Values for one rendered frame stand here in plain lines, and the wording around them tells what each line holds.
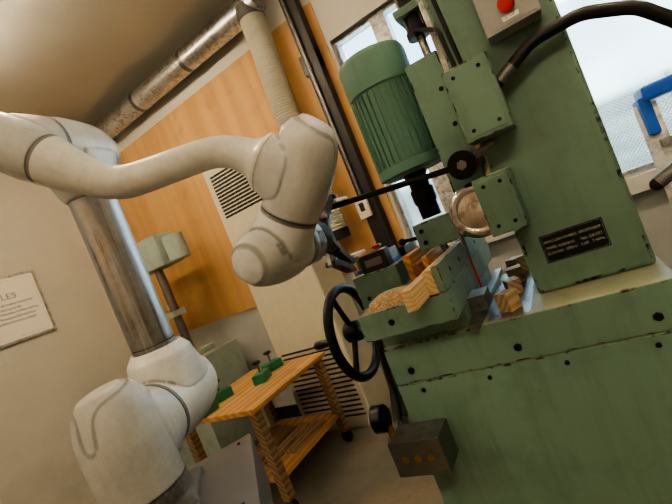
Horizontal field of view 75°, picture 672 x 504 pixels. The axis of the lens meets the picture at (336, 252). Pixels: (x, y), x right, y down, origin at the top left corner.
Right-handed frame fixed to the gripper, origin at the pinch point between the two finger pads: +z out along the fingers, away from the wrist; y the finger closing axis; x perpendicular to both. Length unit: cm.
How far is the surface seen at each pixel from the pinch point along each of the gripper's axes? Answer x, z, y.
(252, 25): 79, 131, 126
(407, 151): -17.7, 6.2, 12.3
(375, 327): -4.5, -13.7, -22.1
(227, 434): 179, 100, -103
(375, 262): 0.7, 9.2, -11.3
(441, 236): -17.9, 10.5, -9.8
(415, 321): -13.6, -13.7, -22.6
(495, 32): -43, -3, 26
